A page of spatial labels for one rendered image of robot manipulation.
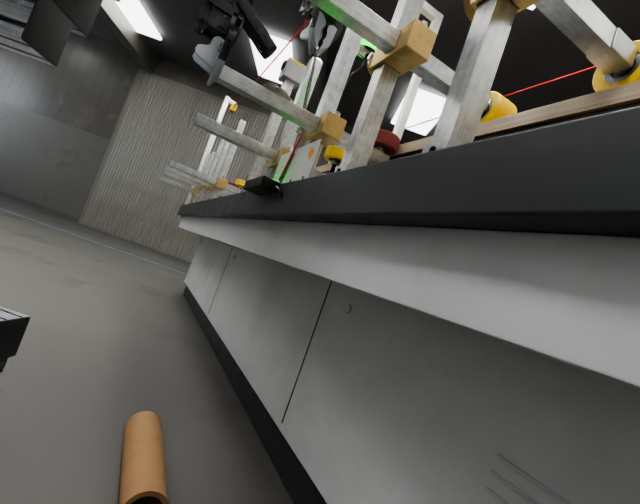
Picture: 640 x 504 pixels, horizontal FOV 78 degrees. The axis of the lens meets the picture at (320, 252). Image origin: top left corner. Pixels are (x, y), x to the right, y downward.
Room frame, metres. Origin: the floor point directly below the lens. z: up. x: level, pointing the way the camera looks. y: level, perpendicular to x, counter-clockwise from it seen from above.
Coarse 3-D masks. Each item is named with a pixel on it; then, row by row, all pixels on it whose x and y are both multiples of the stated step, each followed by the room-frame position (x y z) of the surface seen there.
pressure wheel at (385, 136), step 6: (378, 132) 0.93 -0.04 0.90; (384, 132) 0.92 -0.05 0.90; (390, 132) 0.92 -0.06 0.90; (378, 138) 0.92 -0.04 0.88; (384, 138) 0.92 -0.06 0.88; (390, 138) 0.92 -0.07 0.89; (396, 138) 0.93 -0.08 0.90; (378, 144) 0.94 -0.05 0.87; (384, 144) 0.92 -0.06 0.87; (390, 144) 0.92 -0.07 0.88; (396, 144) 0.94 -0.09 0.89; (384, 150) 0.95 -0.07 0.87; (390, 150) 0.95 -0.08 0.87; (396, 150) 0.95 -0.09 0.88
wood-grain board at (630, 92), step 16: (592, 96) 0.54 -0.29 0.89; (608, 96) 0.52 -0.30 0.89; (624, 96) 0.50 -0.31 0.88; (528, 112) 0.63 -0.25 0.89; (544, 112) 0.61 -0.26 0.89; (560, 112) 0.58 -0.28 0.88; (576, 112) 0.56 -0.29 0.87; (480, 128) 0.72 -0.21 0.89; (496, 128) 0.69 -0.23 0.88; (512, 128) 0.66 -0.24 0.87; (416, 144) 0.90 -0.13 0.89
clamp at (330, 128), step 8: (328, 112) 0.84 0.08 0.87; (320, 120) 0.87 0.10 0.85; (328, 120) 0.84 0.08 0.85; (336, 120) 0.85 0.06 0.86; (344, 120) 0.86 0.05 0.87; (320, 128) 0.85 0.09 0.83; (328, 128) 0.85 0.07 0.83; (336, 128) 0.85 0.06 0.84; (304, 136) 0.93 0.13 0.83; (312, 136) 0.89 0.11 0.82; (320, 136) 0.87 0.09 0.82; (328, 136) 0.86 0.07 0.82; (336, 136) 0.86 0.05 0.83; (328, 144) 0.91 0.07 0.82
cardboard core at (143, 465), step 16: (144, 416) 0.94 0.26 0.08; (128, 432) 0.90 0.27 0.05; (144, 432) 0.87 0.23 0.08; (160, 432) 0.92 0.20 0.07; (128, 448) 0.84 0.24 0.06; (144, 448) 0.82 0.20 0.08; (160, 448) 0.85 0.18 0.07; (128, 464) 0.78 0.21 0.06; (144, 464) 0.77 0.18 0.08; (160, 464) 0.79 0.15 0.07; (128, 480) 0.73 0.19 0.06; (144, 480) 0.72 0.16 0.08; (160, 480) 0.74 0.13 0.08; (128, 496) 0.69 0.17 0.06; (144, 496) 0.69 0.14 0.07; (160, 496) 0.71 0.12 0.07
